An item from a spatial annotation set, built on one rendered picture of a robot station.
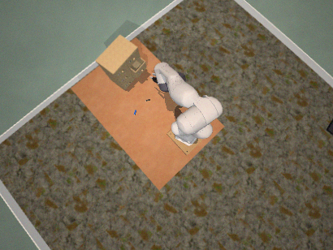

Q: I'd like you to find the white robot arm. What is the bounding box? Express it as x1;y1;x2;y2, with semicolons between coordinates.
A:
154;62;223;146

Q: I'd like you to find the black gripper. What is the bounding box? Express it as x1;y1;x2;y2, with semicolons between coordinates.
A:
150;76;158;84

